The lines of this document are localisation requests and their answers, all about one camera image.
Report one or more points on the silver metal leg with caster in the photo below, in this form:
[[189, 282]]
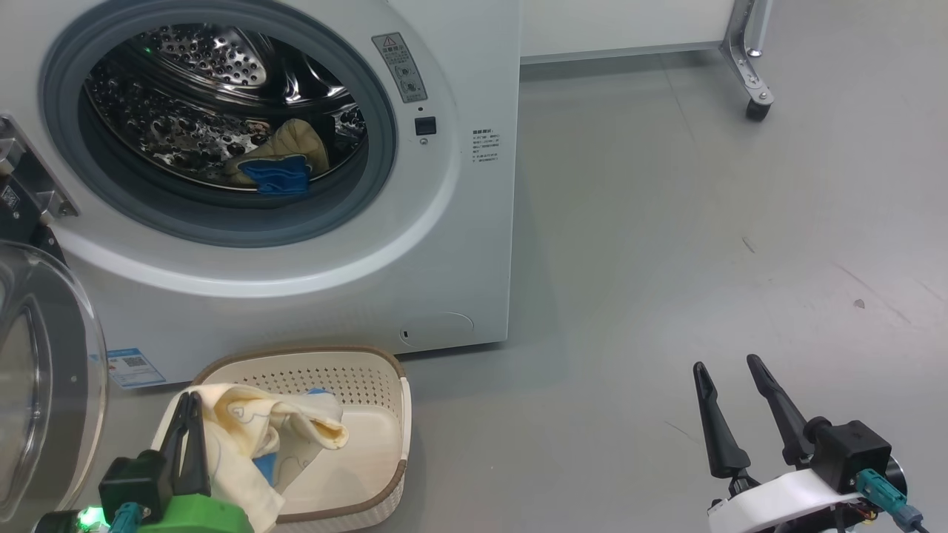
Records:
[[748, 59]]

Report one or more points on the washing machine door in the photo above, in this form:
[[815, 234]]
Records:
[[44, 385]]

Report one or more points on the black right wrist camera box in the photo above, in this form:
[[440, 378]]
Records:
[[852, 451]]

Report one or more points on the grey warning label sticker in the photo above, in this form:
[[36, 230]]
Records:
[[400, 66]]

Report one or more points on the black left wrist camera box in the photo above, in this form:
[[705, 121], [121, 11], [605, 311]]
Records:
[[133, 481]]

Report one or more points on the cream perforated laundry basket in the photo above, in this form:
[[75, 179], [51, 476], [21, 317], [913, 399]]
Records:
[[370, 451]]

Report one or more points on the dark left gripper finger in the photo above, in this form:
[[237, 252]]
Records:
[[176, 444], [196, 459]]

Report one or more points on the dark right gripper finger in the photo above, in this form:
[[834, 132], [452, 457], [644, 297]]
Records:
[[722, 437], [785, 414]]

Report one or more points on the blue energy label sticker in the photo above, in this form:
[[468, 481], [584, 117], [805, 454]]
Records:
[[135, 368]]

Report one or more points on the metal washer door hinge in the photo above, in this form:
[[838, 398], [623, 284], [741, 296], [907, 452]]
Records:
[[29, 185]]

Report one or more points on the white front-load washing machine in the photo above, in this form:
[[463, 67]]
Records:
[[459, 237]]

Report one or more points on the blue and tan garment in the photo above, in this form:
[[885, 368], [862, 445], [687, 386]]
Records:
[[278, 174]]

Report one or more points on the oval drain filter cover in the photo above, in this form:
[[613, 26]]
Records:
[[437, 329]]

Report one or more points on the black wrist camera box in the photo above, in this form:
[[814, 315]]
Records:
[[852, 451], [133, 481]]

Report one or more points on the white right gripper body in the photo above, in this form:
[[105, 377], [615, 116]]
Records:
[[778, 507]]

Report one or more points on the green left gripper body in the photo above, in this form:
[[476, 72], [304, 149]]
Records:
[[200, 518]]

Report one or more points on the cream printed garment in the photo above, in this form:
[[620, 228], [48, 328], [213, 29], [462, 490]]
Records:
[[237, 422]]

